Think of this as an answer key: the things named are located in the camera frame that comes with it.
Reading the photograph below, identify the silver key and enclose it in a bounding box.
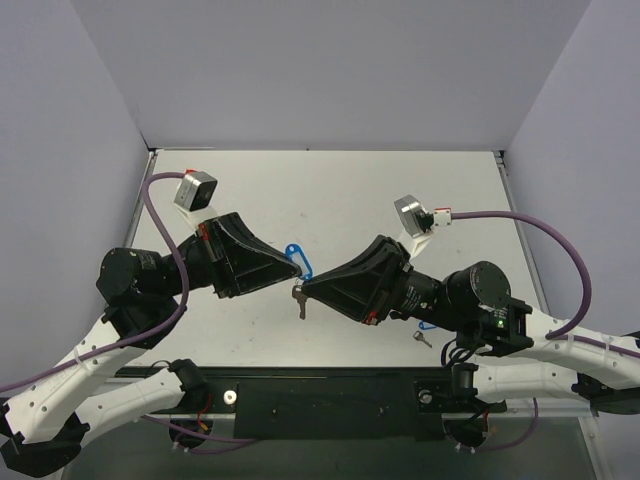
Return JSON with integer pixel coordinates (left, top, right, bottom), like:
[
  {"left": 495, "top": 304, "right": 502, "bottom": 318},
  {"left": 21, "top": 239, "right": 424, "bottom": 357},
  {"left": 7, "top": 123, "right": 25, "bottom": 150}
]
[
  {"left": 413, "top": 331, "right": 432, "bottom": 348},
  {"left": 291, "top": 285, "right": 308, "bottom": 320}
]

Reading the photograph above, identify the blue key tag with ring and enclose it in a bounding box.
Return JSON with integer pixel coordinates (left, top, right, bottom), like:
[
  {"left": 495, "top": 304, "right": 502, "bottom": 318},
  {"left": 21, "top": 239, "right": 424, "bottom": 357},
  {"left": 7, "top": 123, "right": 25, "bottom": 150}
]
[{"left": 284, "top": 243, "right": 314, "bottom": 282}]

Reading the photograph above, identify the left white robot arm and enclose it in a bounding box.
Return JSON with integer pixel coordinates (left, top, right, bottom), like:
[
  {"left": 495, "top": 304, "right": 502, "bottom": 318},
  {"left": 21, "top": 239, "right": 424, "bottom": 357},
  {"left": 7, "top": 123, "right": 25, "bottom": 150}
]
[{"left": 1, "top": 212, "right": 302, "bottom": 478}]

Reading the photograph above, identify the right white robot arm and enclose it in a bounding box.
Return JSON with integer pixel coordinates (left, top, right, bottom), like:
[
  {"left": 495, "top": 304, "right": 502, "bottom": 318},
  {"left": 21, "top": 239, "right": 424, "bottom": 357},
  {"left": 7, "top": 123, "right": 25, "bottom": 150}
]
[{"left": 298, "top": 234, "right": 639, "bottom": 415}]

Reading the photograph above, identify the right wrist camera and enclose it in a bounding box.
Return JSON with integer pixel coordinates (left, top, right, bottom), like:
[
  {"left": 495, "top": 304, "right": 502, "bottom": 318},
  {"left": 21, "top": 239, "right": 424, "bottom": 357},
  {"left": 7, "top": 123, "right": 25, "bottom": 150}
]
[{"left": 394, "top": 195, "right": 435, "bottom": 259}]

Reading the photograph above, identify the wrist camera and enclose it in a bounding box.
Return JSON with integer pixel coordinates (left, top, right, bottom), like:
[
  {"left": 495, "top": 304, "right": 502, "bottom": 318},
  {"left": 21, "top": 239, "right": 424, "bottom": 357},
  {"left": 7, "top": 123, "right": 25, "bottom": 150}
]
[
  {"left": 394, "top": 195, "right": 435, "bottom": 259},
  {"left": 173, "top": 170, "right": 218, "bottom": 212}
]

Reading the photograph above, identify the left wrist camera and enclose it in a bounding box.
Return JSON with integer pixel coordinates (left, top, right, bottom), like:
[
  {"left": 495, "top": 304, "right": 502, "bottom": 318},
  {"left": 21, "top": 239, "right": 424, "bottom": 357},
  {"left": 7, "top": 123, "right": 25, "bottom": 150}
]
[{"left": 173, "top": 170, "right": 218, "bottom": 212}]

